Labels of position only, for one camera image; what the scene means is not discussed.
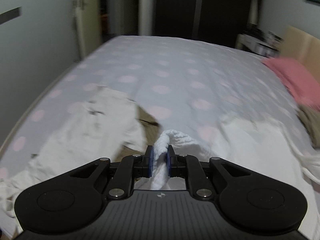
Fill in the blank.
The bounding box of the white textured garment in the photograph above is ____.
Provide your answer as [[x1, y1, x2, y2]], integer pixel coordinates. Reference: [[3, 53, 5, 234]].
[[135, 115, 319, 239]]

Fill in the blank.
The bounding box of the brown striped garment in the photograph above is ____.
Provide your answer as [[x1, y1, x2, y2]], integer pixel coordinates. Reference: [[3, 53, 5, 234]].
[[116, 105, 161, 161]]

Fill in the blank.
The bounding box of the white thin garment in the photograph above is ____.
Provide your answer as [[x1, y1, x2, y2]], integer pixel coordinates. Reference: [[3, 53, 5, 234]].
[[1, 87, 138, 217]]

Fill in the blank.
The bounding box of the polka dot bed sheet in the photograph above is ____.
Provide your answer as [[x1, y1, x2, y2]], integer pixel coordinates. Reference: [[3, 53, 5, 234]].
[[1, 36, 315, 176]]

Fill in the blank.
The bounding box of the pink pillow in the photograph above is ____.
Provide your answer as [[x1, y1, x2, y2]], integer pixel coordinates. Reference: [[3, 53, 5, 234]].
[[262, 57, 319, 111]]

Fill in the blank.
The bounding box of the white bedside table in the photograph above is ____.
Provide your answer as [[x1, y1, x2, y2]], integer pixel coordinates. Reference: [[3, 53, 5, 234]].
[[235, 28, 283, 57]]

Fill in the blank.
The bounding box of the dark wardrobe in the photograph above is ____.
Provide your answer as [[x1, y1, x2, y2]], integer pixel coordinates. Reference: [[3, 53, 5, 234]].
[[138, 0, 261, 48]]

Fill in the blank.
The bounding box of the wooden headboard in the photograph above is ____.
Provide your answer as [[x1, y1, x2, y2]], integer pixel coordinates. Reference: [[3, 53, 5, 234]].
[[280, 25, 320, 79]]

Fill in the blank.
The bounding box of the cream door with handle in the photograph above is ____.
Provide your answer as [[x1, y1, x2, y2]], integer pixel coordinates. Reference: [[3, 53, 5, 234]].
[[73, 0, 102, 58]]

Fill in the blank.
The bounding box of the grey wall plate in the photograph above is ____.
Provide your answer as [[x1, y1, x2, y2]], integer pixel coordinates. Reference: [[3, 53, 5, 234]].
[[0, 7, 21, 25]]

